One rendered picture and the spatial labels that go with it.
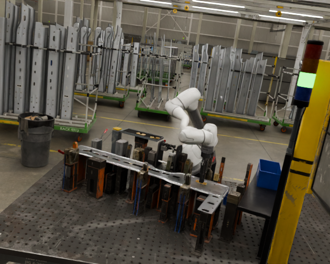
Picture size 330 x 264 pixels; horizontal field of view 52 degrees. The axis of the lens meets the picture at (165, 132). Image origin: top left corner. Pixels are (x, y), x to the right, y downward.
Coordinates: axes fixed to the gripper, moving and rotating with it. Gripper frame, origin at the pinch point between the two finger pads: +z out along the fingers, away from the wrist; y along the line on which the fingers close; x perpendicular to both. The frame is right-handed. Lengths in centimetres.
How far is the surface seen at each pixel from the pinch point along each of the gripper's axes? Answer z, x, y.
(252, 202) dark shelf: 2.1, 40.4, 13.3
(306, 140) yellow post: -55, 63, 53
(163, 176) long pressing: 5.0, -28.2, 7.2
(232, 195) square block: -0.3, 27.1, 16.7
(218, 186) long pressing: 4.9, 11.9, -5.0
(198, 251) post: 34, 16, 40
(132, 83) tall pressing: 53, -512, -818
